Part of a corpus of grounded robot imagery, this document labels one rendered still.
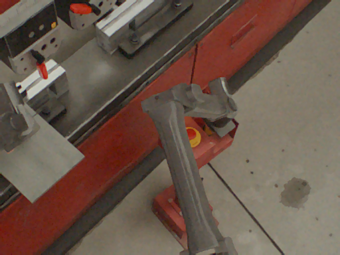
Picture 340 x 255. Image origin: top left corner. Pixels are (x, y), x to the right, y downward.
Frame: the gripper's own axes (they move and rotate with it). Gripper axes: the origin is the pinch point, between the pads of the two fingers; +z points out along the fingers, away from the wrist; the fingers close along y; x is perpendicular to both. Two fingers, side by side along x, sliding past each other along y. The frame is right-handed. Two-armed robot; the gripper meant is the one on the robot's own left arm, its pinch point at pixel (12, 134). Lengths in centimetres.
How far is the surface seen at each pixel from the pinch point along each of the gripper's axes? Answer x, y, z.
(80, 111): 6.3, -21.7, 12.3
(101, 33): -7.9, -42.2, 10.8
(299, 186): 97, -96, 64
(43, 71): -7.4, -15.1, -7.9
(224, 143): 44, -53, 12
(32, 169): 10.1, 2.7, -3.9
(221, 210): 81, -61, 72
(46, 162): 10.9, -1.3, -4.3
